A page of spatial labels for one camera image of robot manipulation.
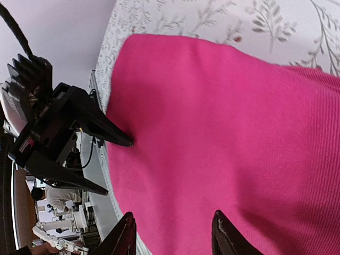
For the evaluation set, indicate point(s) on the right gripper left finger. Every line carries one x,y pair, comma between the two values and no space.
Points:
121,240

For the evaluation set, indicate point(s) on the person in background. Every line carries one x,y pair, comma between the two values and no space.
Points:
57,198

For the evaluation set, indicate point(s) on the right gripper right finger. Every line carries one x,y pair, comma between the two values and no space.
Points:
227,240

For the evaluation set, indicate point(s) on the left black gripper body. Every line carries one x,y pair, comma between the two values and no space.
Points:
52,135

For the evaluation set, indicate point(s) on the pink garment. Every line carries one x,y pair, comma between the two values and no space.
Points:
217,129

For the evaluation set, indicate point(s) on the front aluminium rail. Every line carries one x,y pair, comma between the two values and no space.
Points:
107,212

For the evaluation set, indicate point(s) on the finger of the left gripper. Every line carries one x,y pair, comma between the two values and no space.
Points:
94,122
59,177

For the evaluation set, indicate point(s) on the floral tablecloth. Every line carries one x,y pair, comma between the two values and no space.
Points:
304,33

